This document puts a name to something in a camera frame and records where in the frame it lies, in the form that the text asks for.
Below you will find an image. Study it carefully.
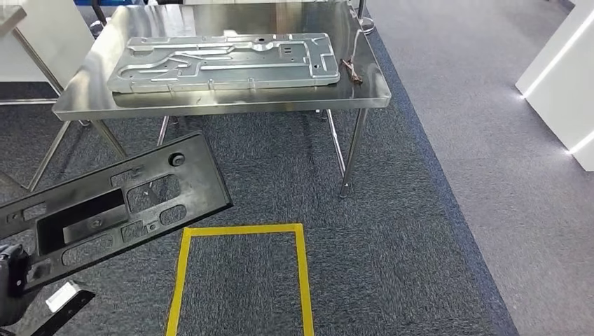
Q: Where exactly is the white display wall light strip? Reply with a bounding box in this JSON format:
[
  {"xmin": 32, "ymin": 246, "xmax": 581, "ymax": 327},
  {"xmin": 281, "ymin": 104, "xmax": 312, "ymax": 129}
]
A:
[{"xmin": 515, "ymin": 0, "xmax": 594, "ymax": 172}]

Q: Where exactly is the stamped grey metal panel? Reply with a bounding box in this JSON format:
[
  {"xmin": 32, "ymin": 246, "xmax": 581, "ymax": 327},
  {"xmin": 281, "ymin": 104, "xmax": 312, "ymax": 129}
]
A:
[{"xmin": 106, "ymin": 32, "xmax": 341, "ymax": 94}]

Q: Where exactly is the stainless steel workbench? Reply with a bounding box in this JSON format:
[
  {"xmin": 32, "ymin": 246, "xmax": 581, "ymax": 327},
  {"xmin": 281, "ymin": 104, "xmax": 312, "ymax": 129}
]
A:
[{"xmin": 52, "ymin": 0, "xmax": 392, "ymax": 200}]

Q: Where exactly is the white board panel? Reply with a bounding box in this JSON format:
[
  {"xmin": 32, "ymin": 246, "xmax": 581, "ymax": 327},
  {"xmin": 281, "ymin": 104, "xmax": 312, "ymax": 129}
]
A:
[{"xmin": 0, "ymin": 0, "xmax": 96, "ymax": 85}]

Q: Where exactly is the steel side table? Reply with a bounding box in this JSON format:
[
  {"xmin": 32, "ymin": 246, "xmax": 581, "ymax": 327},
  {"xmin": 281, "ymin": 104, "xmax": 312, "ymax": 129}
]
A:
[{"xmin": 0, "ymin": 5, "xmax": 89, "ymax": 128}]

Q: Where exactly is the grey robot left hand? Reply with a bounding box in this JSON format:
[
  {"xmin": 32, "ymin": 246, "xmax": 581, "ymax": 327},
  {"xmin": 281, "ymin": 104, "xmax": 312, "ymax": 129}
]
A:
[{"xmin": 0, "ymin": 243, "xmax": 31, "ymax": 328}]

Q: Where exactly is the chrome stanchion post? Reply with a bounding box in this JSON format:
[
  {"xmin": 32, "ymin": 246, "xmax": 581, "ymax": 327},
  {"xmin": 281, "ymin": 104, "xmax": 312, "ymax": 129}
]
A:
[{"xmin": 356, "ymin": 0, "xmax": 377, "ymax": 36}]

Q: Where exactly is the black plastic plate frame part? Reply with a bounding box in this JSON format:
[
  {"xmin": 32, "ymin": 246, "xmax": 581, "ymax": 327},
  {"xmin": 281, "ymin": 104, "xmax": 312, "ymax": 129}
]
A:
[{"xmin": 0, "ymin": 131, "xmax": 234, "ymax": 295}]

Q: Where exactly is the yellow floor tape square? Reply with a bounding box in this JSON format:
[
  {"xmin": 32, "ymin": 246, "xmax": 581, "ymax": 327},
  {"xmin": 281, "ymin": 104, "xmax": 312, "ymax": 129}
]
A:
[{"xmin": 166, "ymin": 223, "xmax": 315, "ymax": 336}]

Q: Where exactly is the red white wire harness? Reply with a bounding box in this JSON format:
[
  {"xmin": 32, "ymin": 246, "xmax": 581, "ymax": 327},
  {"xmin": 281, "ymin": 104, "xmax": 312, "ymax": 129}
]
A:
[{"xmin": 340, "ymin": 56, "xmax": 364, "ymax": 85}]

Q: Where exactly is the black pole round base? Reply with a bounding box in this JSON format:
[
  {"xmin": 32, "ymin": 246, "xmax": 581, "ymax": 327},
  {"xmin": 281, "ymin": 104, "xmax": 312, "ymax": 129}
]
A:
[{"xmin": 88, "ymin": 0, "xmax": 112, "ymax": 39}]

